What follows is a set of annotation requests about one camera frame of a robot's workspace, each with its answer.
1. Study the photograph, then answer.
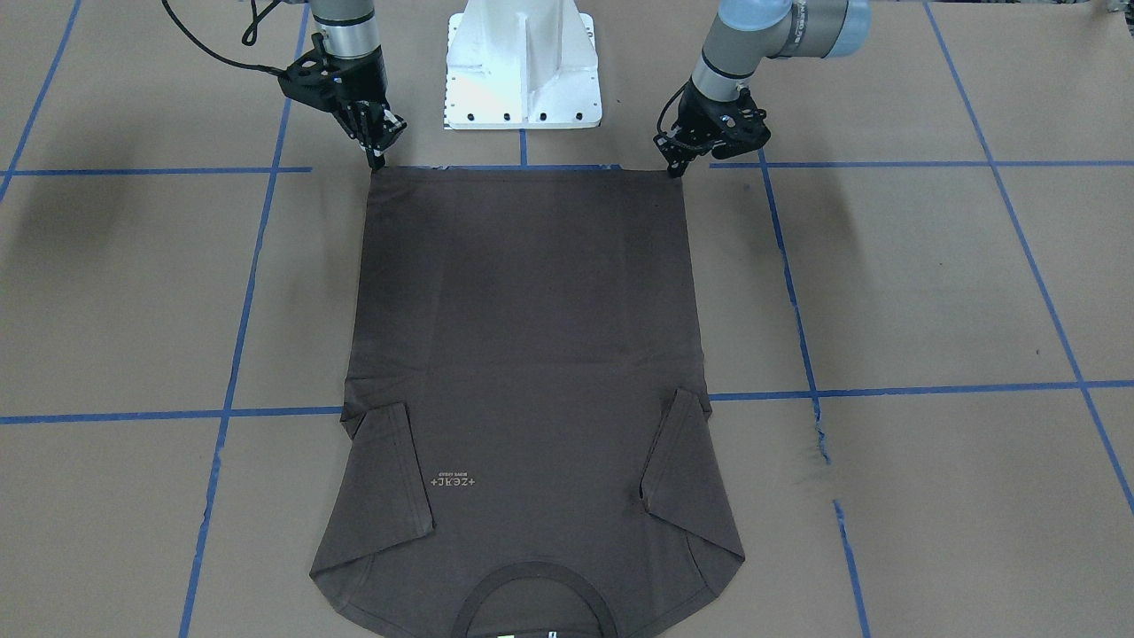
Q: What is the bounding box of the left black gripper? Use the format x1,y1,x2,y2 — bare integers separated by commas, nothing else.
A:
655,82,750,178

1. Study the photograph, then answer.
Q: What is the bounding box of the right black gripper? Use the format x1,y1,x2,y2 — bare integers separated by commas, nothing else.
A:
332,54,408,171

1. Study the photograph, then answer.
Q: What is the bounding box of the dark brown t-shirt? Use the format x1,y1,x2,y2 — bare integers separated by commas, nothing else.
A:
308,168,745,637

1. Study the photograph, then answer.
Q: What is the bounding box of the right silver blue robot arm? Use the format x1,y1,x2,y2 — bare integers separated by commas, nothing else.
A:
308,1,408,171

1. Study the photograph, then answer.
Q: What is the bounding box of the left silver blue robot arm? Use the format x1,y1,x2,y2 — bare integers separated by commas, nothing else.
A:
653,1,874,178

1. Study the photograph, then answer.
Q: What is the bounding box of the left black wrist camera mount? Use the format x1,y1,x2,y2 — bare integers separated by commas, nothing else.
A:
706,86,771,160

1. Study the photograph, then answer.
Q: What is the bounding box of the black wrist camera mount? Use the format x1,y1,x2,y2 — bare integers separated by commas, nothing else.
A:
278,51,340,113
706,86,771,160

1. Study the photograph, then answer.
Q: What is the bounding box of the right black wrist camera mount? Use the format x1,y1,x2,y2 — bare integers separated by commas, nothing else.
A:
278,51,340,113

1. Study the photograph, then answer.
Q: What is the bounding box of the white pedestal column base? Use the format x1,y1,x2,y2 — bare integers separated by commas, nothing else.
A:
443,1,603,130

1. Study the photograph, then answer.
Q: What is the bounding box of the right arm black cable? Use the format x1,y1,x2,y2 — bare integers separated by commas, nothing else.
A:
161,0,311,76

